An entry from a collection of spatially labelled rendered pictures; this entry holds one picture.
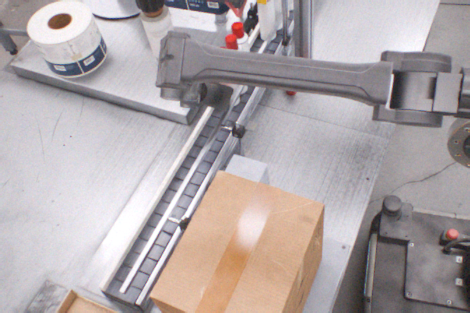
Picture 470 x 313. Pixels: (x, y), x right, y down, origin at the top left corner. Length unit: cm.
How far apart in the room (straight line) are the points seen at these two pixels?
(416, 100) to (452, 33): 234
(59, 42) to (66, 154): 34
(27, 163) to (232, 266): 86
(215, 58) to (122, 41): 108
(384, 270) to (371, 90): 125
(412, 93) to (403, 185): 166
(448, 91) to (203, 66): 34
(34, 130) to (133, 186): 41
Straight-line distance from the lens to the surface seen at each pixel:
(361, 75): 76
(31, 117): 177
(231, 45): 140
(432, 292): 192
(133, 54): 175
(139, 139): 157
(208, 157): 141
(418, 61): 77
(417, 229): 203
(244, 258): 98
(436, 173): 246
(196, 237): 102
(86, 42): 168
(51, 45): 167
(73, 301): 137
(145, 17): 157
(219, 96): 135
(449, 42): 303
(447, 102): 76
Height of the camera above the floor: 202
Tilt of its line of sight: 54 degrees down
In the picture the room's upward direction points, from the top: 11 degrees counter-clockwise
